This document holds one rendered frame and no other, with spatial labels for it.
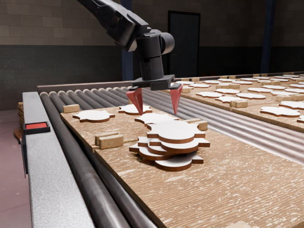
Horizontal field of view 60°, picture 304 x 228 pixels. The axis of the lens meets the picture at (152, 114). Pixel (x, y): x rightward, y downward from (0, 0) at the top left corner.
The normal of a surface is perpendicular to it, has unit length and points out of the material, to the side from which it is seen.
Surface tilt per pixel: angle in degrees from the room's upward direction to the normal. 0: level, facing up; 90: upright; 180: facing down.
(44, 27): 90
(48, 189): 0
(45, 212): 0
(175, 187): 0
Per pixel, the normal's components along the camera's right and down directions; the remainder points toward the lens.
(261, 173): 0.00, -0.97
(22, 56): 0.54, 0.20
